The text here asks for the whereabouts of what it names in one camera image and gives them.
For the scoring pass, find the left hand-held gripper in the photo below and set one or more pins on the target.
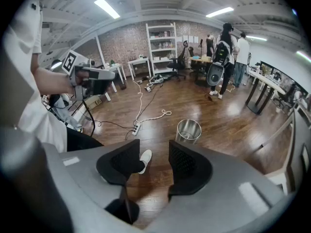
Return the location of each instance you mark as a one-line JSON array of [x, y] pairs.
[[69, 62]]

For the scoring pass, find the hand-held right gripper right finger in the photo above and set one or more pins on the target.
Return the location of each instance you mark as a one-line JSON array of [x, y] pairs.
[[189, 171]]

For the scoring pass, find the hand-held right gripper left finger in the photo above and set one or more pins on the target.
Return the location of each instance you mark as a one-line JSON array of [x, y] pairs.
[[116, 166]]

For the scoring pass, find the metal waste bin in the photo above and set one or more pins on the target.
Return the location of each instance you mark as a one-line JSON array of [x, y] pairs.
[[188, 132]]

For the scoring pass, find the person's left forearm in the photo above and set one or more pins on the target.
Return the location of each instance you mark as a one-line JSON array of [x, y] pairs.
[[51, 80]]

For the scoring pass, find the person's left hand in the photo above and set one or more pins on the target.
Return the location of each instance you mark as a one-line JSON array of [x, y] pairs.
[[82, 76]]

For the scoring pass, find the white desk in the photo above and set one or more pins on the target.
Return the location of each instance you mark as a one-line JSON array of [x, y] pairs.
[[116, 68], [139, 61]]

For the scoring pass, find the cardboard box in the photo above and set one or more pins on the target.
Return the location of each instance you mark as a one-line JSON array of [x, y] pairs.
[[93, 103]]

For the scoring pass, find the person's right white shoe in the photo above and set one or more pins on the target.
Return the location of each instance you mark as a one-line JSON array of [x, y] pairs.
[[145, 158]]

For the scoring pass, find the white power strip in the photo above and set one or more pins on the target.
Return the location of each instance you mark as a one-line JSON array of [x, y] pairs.
[[136, 128]]

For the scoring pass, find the white round lamp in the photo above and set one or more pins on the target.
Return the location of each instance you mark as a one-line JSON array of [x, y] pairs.
[[56, 63]]

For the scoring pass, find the white shelf unit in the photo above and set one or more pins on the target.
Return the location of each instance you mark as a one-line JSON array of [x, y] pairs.
[[161, 50]]

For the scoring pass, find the ceiling light strip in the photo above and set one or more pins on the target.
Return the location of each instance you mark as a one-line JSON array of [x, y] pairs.
[[303, 56], [107, 8], [256, 38], [219, 11]]

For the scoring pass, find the black office chair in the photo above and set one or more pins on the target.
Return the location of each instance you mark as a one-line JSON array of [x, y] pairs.
[[191, 51], [176, 63], [285, 97]]

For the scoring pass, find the person's white shirt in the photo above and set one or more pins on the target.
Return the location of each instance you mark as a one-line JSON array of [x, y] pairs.
[[24, 25]]

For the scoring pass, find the round wooden table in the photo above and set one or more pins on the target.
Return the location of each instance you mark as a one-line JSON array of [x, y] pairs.
[[200, 60]]

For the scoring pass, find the dark table with white legs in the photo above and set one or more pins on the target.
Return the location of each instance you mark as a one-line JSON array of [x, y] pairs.
[[289, 139]]

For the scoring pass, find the cream oval table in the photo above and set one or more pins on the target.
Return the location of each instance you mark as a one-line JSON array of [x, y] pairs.
[[267, 84]]

